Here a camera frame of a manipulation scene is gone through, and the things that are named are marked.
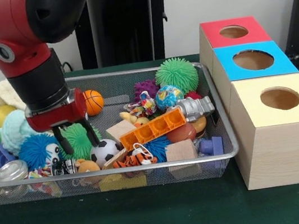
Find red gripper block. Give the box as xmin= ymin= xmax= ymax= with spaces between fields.
xmin=22 ymin=86 xmax=102 ymax=161

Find small wooden block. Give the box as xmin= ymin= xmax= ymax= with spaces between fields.
xmin=105 ymin=118 xmax=139 ymax=145

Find light teal knitted cloth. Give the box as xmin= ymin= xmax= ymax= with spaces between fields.
xmin=0 ymin=105 xmax=49 ymax=158

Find cream knitted cloth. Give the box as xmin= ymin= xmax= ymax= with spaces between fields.
xmin=0 ymin=76 xmax=28 ymax=115

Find shallow clear mesh bin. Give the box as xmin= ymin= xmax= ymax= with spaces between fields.
xmin=0 ymin=53 xmax=244 ymax=212

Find wooden box with three holes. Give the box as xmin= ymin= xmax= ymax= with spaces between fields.
xmin=193 ymin=7 xmax=299 ymax=196

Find green spiky ball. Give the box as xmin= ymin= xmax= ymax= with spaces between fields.
xmin=58 ymin=120 xmax=105 ymax=163

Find black and white soccer ball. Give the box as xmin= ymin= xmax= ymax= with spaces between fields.
xmin=88 ymin=137 xmax=125 ymax=171

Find small orange basketball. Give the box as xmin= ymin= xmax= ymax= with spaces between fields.
xmin=83 ymin=88 xmax=107 ymax=117

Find blue spiky ball with eyes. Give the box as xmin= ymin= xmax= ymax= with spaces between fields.
xmin=15 ymin=130 xmax=65 ymax=173

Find silver metal can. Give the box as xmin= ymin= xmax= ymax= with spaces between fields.
xmin=0 ymin=159 xmax=30 ymax=185

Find yellow smiley face ball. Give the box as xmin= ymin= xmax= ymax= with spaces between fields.
xmin=0 ymin=103 xmax=21 ymax=130

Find orange toy building block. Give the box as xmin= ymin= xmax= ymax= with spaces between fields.
xmin=116 ymin=106 xmax=191 ymax=153

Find purple spiky ball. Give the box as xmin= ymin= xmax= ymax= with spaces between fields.
xmin=132 ymin=78 xmax=161 ymax=102

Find globe print ball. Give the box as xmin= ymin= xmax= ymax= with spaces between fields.
xmin=152 ymin=83 xmax=187 ymax=113

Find small brown basketball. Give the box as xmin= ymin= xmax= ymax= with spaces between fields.
xmin=165 ymin=121 xmax=198 ymax=145

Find dark green table cloth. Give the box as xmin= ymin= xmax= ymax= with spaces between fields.
xmin=0 ymin=35 xmax=299 ymax=224

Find green furry ball with eyes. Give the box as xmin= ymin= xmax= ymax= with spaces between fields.
xmin=152 ymin=54 xmax=201 ymax=99

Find silver toy robot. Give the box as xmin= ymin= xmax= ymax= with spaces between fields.
xmin=174 ymin=93 xmax=218 ymax=125

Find purple toy block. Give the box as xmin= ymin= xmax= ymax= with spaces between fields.
xmin=196 ymin=134 xmax=226 ymax=159

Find black cable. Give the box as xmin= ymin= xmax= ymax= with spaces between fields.
xmin=61 ymin=60 xmax=75 ymax=75

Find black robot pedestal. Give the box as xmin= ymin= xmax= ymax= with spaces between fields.
xmin=70 ymin=0 xmax=188 ymax=72

